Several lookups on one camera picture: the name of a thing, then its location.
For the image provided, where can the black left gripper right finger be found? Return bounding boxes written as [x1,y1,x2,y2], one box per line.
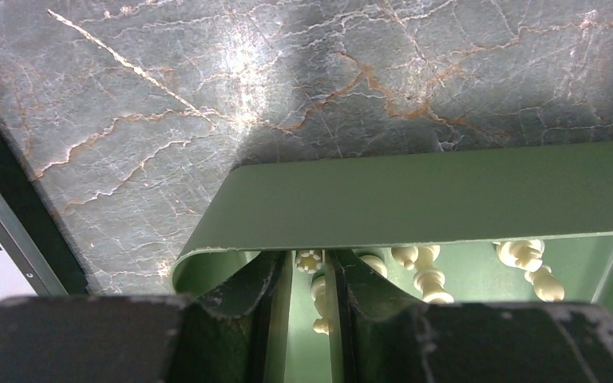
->
[327,249,423,382]

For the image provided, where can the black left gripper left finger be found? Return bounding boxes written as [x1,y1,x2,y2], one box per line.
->
[166,251,288,382]

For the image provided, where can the green plastic tray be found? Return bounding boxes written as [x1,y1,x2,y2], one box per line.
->
[170,142,613,382]

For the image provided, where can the white chess rook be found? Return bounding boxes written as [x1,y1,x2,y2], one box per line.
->
[295,250,330,335]

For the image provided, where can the white chess piece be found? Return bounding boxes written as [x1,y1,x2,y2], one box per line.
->
[493,239,565,302]
[390,245,454,304]
[359,254,388,278]

